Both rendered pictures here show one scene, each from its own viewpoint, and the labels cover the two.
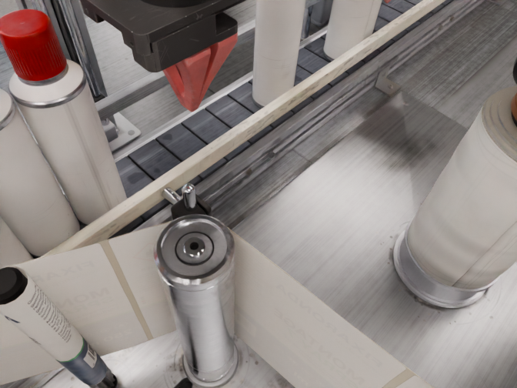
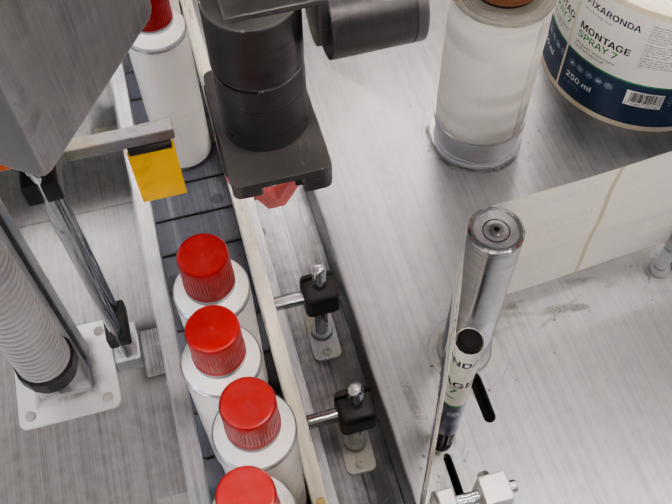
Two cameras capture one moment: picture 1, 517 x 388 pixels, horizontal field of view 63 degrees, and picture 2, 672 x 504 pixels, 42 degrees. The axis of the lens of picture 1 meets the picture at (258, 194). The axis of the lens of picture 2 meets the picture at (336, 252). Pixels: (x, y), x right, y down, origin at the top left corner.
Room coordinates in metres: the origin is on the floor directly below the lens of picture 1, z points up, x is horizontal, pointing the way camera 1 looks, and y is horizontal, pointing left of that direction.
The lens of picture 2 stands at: (0.01, 0.34, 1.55)
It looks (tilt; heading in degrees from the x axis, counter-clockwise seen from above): 59 degrees down; 305
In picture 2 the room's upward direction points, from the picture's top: 1 degrees counter-clockwise
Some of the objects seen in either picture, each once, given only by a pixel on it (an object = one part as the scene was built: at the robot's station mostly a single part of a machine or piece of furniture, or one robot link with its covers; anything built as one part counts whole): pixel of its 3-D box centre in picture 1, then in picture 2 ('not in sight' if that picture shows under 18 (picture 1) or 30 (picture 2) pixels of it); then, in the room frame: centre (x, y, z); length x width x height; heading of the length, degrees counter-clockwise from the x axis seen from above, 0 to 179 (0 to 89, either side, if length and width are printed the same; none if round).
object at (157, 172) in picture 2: not in sight; (157, 170); (0.29, 0.13, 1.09); 0.03 x 0.01 x 0.06; 50
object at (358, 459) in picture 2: not in sight; (354, 440); (0.14, 0.13, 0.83); 0.06 x 0.03 x 0.01; 138
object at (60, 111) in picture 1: (71, 136); (222, 327); (0.24, 0.16, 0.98); 0.05 x 0.05 x 0.20
